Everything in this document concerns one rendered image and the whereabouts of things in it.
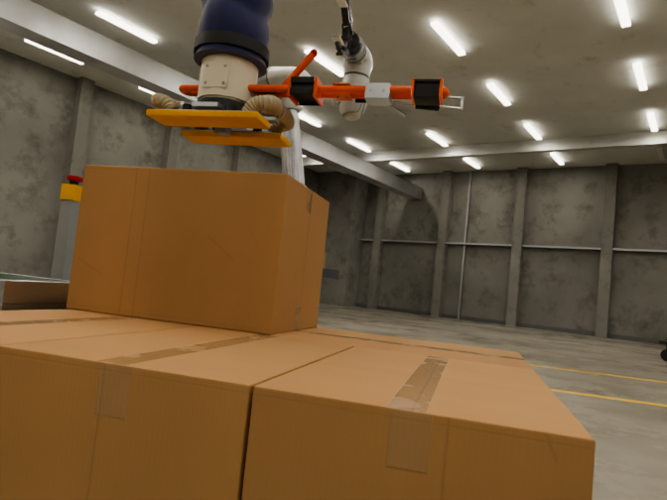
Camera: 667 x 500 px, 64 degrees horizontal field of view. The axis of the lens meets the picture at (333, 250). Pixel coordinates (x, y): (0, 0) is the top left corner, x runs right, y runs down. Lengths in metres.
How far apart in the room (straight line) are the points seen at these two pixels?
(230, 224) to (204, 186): 0.13
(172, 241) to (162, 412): 0.76
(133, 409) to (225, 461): 0.15
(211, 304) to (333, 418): 0.77
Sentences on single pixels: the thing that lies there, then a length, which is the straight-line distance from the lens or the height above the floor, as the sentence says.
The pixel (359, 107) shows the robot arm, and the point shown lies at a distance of 2.12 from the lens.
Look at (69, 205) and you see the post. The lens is 2.56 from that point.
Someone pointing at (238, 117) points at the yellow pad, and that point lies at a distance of 1.51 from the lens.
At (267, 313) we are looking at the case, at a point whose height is 0.59.
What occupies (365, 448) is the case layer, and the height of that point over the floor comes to 0.49.
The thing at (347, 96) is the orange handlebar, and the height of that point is 1.22.
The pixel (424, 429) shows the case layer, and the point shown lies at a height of 0.53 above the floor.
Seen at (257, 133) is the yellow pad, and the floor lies 1.12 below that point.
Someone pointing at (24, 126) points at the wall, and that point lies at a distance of 14.14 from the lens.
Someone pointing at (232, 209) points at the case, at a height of 0.84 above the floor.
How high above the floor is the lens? 0.68
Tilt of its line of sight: 4 degrees up
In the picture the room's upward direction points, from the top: 6 degrees clockwise
